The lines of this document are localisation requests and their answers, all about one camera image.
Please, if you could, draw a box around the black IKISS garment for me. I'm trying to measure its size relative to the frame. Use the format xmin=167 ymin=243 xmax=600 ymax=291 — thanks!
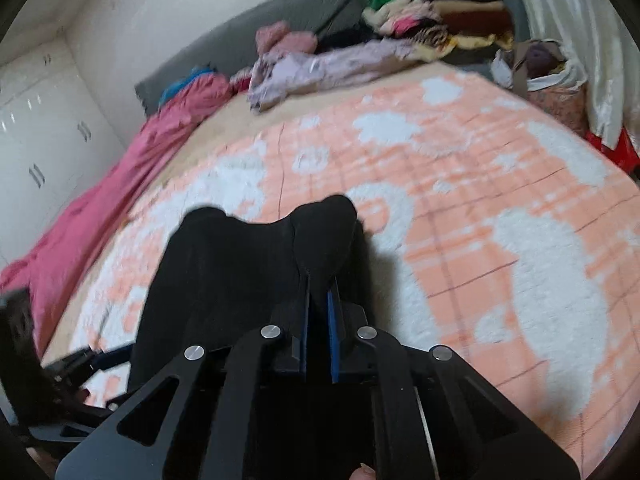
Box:
xmin=127 ymin=194 xmax=377 ymax=480

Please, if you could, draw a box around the stack of folded clothes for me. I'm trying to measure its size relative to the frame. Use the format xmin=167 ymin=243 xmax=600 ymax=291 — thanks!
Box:
xmin=362 ymin=0 xmax=529 ymax=66

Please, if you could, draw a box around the person's right hand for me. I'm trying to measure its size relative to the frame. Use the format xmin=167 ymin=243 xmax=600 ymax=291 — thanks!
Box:
xmin=349 ymin=463 xmax=376 ymax=480

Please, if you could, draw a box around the pink duvet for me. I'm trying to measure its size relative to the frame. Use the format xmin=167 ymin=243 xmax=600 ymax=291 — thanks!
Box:
xmin=1 ymin=73 xmax=234 ymax=356

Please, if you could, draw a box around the peach and white plaid blanket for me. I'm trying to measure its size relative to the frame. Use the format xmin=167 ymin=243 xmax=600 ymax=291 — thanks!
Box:
xmin=70 ymin=69 xmax=639 ymax=476

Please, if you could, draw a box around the white wardrobe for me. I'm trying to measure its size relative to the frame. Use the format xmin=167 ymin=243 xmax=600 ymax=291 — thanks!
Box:
xmin=1 ymin=40 xmax=124 ymax=266

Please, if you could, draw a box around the red bag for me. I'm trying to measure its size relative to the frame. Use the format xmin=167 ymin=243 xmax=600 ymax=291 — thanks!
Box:
xmin=586 ymin=127 xmax=640 ymax=174

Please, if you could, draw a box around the blue garment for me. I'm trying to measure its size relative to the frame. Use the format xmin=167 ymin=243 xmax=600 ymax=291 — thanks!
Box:
xmin=157 ymin=66 xmax=216 ymax=108

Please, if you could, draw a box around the floral laundry bag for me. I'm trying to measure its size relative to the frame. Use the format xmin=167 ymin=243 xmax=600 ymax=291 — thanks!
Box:
xmin=490 ymin=40 xmax=589 ymax=138

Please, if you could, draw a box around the lilac crumpled garment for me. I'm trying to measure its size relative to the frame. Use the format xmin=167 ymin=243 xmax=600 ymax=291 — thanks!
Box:
xmin=247 ymin=39 xmax=420 ymax=113

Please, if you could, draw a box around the grey headboard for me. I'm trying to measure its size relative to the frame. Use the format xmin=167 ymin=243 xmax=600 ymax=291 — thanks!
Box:
xmin=134 ymin=0 xmax=368 ymax=116

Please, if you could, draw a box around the white satin curtain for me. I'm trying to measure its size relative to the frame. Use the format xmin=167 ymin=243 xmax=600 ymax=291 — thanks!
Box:
xmin=523 ymin=0 xmax=639 ymax=148

